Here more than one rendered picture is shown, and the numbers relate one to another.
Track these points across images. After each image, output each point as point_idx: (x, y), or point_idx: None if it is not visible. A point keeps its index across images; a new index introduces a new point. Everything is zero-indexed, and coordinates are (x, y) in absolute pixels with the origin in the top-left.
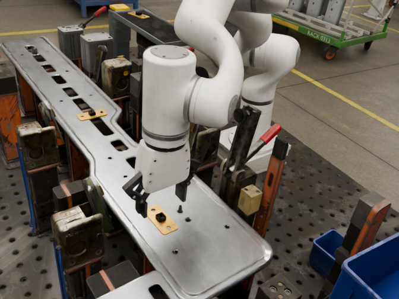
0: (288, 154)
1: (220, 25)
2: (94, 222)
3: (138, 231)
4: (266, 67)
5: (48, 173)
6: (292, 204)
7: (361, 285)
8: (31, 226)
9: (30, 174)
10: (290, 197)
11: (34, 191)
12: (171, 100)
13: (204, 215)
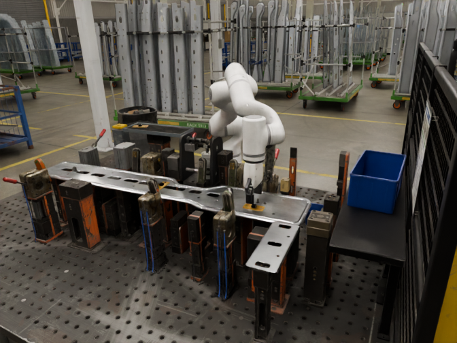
0: None
1: (261, 103)
2: (233, 214)
3: (249, 214)
4: (234, 133)
5: (158, 224)
6: None
7: (360, 176)
8: (147, 270)
9: (151, 227)
10: None
11: (153, 239)
12: (262, 135)
13: (269, 199)
